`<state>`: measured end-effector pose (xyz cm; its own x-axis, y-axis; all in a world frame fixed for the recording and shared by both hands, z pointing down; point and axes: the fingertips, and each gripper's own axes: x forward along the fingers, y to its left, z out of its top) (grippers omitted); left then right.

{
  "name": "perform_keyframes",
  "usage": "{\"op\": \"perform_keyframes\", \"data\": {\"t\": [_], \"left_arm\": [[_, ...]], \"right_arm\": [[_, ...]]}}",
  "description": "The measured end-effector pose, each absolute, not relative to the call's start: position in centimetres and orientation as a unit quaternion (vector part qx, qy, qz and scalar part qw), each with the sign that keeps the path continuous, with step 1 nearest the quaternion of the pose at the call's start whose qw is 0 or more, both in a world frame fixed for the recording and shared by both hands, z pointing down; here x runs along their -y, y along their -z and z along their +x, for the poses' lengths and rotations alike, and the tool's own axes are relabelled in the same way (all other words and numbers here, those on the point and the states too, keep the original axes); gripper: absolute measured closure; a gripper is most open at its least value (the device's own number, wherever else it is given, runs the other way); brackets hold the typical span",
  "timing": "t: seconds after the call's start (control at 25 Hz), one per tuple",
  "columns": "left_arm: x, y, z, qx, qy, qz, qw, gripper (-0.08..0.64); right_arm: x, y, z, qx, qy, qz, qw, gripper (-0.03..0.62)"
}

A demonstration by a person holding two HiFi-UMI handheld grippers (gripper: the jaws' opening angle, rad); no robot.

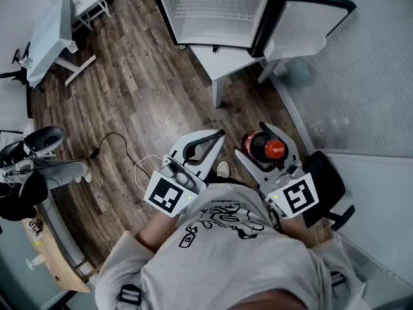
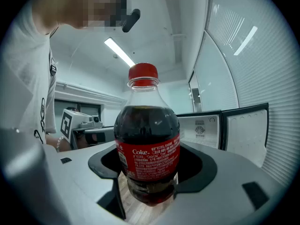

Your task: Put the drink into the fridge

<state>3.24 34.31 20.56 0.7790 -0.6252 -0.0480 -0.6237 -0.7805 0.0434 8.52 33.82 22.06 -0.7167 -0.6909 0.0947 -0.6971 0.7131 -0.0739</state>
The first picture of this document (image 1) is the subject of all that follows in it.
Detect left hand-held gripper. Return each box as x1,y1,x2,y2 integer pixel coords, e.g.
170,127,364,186
143,129,227,218

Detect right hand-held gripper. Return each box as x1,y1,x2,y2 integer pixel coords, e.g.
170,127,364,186
234,121,320,220

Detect Coca-Cola bottle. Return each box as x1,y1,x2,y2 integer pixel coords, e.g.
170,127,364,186
241,130,288,171

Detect white mini fridge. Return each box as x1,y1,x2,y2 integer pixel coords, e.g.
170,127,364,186
148,0,358,59

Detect person's left forearm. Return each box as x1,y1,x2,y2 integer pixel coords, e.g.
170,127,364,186
134,209,183,254

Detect person's right forearm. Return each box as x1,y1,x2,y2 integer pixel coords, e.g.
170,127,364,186
279,214,319,250

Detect black office chair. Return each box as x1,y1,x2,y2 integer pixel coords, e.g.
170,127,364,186
301,150,356,232

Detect small white table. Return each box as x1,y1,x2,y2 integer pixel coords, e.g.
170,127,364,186
188,43,291,109

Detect person's grey printed t-shirt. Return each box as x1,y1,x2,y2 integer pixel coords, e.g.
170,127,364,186
95,182,367,310

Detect grey mesh office chair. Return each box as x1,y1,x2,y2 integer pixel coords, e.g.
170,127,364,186
24,126,66,158

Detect light wooden desk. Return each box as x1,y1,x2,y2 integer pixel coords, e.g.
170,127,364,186
21,203,94,294

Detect long white desk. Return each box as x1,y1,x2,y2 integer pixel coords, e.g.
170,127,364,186
26,0,97,88

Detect black stand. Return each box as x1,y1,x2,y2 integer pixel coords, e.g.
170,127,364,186
0,41,32,85

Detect thin white cable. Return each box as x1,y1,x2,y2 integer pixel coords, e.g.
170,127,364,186
133,154,166,194

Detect black power cable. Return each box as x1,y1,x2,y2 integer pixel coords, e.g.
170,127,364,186
32,132,143,178

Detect black strap buckle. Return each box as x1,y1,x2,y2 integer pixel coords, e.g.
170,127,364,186
330,271,348,287
118,284,143,307

